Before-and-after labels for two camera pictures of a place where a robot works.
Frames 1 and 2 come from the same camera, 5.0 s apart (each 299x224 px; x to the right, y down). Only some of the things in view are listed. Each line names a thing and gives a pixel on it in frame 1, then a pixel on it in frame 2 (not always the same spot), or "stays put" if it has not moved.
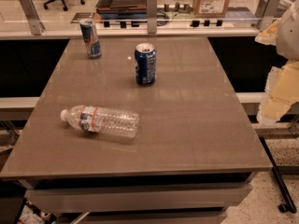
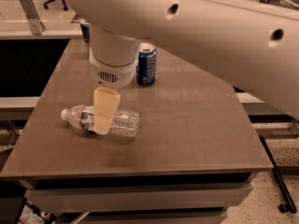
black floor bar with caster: x=290 y=205 stays put
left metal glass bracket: x=36 y=26 stays put
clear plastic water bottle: x=103 y=120 stays put
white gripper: x=289 y=35 -> x=113 y=75
